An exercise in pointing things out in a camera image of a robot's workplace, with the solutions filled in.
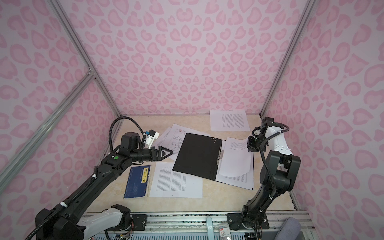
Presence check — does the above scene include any light blue handle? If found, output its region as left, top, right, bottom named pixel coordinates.
left=206, top=217, right=215, bottom=240

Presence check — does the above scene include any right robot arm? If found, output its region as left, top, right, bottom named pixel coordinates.
left=227, top=117, right=301, bottom=236

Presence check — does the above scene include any grey cloth roll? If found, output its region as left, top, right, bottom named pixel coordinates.
left=275, top=217, right=302, bottom=240

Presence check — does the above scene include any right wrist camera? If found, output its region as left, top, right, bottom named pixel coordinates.
left=252, top=117, right=274, bottom=138

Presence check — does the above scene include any front printed paper sheet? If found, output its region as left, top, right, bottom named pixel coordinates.
left=150, top=162, right=203, bottom=198

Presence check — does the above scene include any orange and black folder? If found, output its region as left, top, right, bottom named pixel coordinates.
left=172, top=132, right=255, bottom=192

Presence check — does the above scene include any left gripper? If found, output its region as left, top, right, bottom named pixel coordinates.
left=131, top=145, right=174, bottom=163

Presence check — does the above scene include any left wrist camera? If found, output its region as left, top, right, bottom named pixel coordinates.
left=120, top=129, right=160, bottom=150

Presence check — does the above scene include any blue book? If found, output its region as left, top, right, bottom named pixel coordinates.
left=124, top=165, right=151, bottom=199

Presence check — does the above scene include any small red label bag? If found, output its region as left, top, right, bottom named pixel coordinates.
left=218, top=224, right=232, bottom=240

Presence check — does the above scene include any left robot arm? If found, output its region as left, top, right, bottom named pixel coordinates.
left=26, top=116, right=174, bottom=240

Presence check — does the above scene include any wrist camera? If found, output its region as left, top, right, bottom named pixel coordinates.
left=120, top=129, right=160, bottom=150
left=252, top=117, right=274, bottom=138

